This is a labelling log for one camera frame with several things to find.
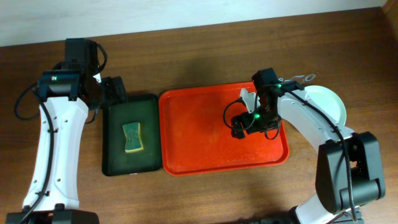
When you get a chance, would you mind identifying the green yellow sponge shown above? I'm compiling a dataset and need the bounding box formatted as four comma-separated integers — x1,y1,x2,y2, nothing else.
123,122,144,153

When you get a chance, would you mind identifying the light green plate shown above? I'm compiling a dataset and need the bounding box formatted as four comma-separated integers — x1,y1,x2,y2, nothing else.
305,85,347,126

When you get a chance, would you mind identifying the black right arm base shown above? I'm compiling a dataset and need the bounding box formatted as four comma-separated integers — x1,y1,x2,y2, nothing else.
245,212,364,224

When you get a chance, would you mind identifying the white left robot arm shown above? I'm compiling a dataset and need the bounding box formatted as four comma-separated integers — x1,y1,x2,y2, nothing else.
6,38,127,223

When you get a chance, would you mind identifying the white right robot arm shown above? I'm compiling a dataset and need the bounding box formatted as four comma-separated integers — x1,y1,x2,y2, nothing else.
225,68,386,224

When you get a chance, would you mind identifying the black plastic tray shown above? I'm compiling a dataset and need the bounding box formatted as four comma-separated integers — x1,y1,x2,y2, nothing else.
102,94,162,177

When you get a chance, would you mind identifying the red plastic tray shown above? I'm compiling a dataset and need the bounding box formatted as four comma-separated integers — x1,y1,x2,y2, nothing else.
159,82,290,176

